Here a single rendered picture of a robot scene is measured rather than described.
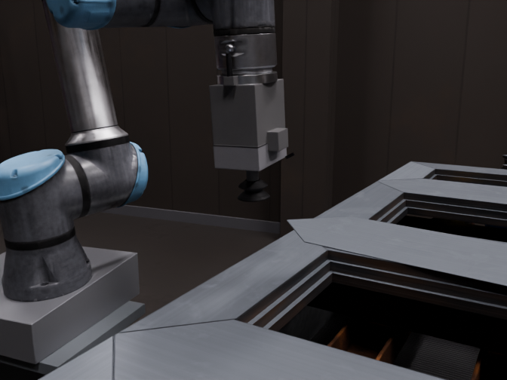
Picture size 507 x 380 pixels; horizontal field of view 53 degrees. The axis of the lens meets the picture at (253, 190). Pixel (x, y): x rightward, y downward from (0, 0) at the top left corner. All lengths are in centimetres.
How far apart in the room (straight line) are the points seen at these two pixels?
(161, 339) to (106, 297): 47
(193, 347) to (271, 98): 31
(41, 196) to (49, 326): 21
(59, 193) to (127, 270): 23
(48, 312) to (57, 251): 10
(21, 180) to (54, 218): 8
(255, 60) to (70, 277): 52
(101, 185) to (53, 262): 15
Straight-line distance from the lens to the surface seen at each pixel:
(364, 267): 78
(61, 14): 63
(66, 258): 94
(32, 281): 94
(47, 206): 91
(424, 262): 78
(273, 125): 65
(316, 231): 89
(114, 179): 96
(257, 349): 53
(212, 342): 54
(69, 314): 94
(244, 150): 62
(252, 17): 62
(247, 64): 62
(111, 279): 101
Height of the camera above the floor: 113
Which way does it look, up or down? 13 degrees down
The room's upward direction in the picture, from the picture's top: straight up
